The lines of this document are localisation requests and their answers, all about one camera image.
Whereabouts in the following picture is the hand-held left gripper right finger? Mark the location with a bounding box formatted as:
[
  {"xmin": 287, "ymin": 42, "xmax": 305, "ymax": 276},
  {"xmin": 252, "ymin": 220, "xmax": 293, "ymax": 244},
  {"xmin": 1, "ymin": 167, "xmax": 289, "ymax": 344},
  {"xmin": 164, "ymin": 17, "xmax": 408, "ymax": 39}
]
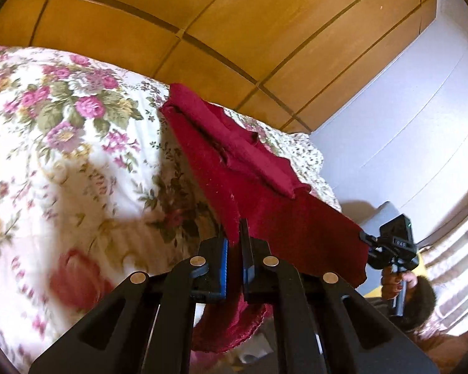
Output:
[{"xmin": 239, "ymin": 217, "xmax": 440, "ymax": 374}]

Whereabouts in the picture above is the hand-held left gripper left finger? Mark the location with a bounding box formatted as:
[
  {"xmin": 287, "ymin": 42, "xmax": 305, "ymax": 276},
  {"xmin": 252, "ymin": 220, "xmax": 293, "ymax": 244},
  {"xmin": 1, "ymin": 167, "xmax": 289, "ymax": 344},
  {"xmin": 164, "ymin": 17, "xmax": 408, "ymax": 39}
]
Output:
[{"xmin": 28, "ymin": 237, "xmax": 229, "ymax": 374}]

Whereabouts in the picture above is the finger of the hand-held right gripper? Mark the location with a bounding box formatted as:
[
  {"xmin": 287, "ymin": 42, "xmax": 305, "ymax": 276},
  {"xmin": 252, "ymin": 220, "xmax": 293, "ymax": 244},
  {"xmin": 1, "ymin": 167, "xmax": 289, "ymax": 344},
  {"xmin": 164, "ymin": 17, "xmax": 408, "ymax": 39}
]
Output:
[{"xmin": 359, "ymin": 230, "xmax": 383, "ymax": 269}]

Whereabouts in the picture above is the red knit sweater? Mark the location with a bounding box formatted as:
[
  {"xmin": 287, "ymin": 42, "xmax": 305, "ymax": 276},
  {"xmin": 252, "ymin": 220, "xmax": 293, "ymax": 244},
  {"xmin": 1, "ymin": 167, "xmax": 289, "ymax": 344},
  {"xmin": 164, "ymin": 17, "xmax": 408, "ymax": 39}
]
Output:
[{"xmin": 160, "ymin": 83, "xmax": 369, "ymax": 353}]

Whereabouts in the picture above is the person's right hand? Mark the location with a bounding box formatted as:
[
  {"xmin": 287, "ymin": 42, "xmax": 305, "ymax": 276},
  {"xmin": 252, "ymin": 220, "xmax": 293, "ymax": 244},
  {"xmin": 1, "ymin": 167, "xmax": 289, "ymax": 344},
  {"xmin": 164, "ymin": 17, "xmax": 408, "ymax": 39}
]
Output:
[{"xmin": 381, "ymin": 270, "xmax": 417, "ymax": 301}]

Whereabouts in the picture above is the white striped curtain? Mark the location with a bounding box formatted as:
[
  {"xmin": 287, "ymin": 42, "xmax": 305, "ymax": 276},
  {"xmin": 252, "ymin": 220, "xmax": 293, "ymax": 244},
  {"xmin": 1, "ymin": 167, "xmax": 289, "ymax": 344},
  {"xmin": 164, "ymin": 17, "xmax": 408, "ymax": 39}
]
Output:
[{"xmin": 423, "ymin": 199, "xmax": 468, "ymax": 338}]

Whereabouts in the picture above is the floral bedspread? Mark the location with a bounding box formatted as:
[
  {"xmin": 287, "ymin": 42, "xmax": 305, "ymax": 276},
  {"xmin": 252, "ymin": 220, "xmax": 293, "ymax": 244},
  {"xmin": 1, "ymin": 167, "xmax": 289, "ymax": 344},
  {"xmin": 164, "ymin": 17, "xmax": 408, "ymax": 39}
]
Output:
[{"xmin": 0, "ymin": 46, "xmax": 342, "ymax": 374}]

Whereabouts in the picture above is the wooden wardrobe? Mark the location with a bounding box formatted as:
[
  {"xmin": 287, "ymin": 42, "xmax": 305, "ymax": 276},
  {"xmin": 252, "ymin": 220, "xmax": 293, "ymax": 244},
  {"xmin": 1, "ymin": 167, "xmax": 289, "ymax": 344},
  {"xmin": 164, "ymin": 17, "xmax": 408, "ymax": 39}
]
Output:
[{"xmin": 0, "ymin": 0, "xmax": 437, "ymax": 135}]

